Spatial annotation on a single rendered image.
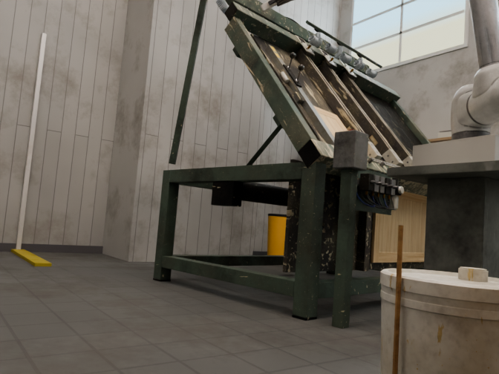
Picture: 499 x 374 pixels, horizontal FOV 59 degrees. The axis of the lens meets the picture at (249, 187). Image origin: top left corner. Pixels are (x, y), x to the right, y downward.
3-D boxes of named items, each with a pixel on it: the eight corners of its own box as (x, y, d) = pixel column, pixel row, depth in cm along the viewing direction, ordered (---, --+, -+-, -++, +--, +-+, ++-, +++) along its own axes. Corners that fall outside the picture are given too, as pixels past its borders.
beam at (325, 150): (307, 169, 223) (321, 155, 218) (296, 152, 229) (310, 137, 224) (465, 205, 376) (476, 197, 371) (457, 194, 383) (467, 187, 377)
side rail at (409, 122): (453, 194, 377) (463, 185, 371) (385, 107, 433) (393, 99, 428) (457, 194, 382) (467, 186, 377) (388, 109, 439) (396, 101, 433)
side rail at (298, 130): (297, 152, 230) (310, 138, 224) (223, 30, 286) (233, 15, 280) (304, 153, 234) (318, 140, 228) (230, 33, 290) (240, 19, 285)
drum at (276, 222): (280, 260, 581) (283, 215, 586) (300, 263, 551) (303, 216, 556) (258, 260, 558) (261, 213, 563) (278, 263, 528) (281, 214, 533)
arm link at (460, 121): (477, 139, 202) (477, 93, 204) (503, 130, 184) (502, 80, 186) (443, 137, 201) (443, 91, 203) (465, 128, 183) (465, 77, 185)
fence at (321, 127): (332, 152, 244) (337, 148, 242) (264, 49, 293) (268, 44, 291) (337, 153, 247) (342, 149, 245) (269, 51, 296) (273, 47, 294)
